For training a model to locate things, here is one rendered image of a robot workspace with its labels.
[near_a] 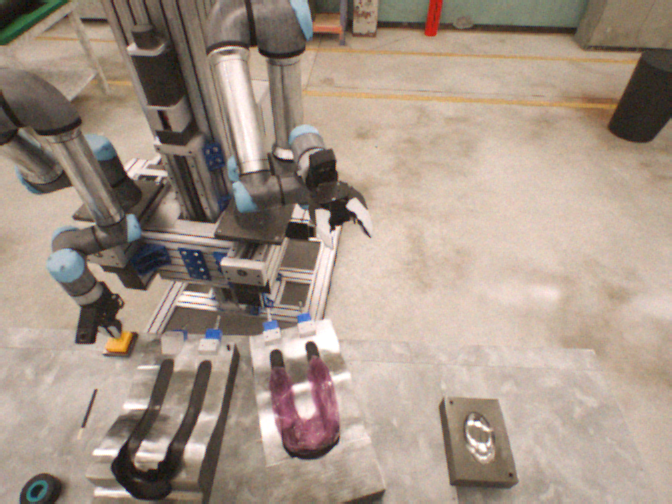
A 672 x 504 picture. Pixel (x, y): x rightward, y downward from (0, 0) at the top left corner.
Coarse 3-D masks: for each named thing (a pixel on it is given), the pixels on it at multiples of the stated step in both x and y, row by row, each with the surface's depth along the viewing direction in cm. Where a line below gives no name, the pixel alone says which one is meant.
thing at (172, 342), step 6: (174, 330) 119; (180, 330) 119; (186, 330) 119; (162, 336) 112; (168, 336) 112; (174, 336) 112; (180, 336) 114; (186, 336) 119; (162, 342) 112; (168, 342) 112; (174, 342) 112; (180, 342) 114; (162, 348) 113; (168, 348) 113; (174, 348) 113; (180, 348) 114
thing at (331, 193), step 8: (336, 176) 81; (320, 184) 75; (328, 184) 75; (336, 184) 74; (344, 184) 74; (312, 192) 74; (320, 192) 73; (328, 192) 73; (336, 192) 73; (344, 192) 73; (320, 200) 72; (328, 200) 72; (336, 200) 72; (344, 200) 72; (328, 208) 72; (336, 208) 73; (344, 208) 74; (336, 216) 75; (344, 216) 76; (336, 224) 76
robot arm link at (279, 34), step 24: (264, 0) 84; (288, 0) 85; (264, 24) 86; (288, 24) 87; (264, 48) 91; (288, 48) 91; (288, 72) 96; (288, 96) 100; (288, 120) 105; (288, 144) 111; (288, 168) 115
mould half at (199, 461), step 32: (160, 352) 114; (192, 352) 114; (224, 352) 114; (192, 384) 108; (224, 384) 108; (128, 416) 102; (160, 416) 102; (224, 416) 108; (96, 448) 93; (160, 448) 93; (192, 448) 93; (96, 480) 90; (192, 480) 88
